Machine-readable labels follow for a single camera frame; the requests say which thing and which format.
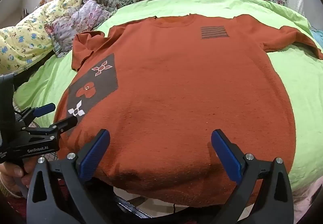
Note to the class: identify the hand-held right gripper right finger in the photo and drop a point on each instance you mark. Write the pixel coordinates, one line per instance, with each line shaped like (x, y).
(227, 155)

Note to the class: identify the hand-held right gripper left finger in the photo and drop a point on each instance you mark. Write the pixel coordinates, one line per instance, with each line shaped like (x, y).
(94, 155)

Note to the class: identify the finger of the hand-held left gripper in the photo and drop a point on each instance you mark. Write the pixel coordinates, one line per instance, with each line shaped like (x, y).
(44, 109)
(65, 123)

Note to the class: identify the orange t-shirt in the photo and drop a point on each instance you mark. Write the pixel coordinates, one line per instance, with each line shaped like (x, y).
(176, 87)

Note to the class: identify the person's left hand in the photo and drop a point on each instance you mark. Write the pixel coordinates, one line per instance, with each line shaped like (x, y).
(12, 172)

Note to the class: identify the plaid cloth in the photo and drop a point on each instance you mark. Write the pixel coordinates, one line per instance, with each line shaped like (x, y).
(49, 155)

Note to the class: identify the black bar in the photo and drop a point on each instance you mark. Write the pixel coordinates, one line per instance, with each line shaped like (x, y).
(133, 207)

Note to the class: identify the yellow cartoon print quilt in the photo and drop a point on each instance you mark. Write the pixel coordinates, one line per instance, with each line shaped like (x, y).
(25, 42)

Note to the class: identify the pale pink cloth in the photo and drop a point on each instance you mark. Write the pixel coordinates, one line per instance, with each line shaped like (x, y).
(302, 203)

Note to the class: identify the pale purple floral blanket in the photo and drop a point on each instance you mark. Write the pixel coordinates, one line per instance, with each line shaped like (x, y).
(75, 19)

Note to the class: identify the green bedsheet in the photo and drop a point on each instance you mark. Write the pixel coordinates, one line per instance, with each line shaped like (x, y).
(302, 87)

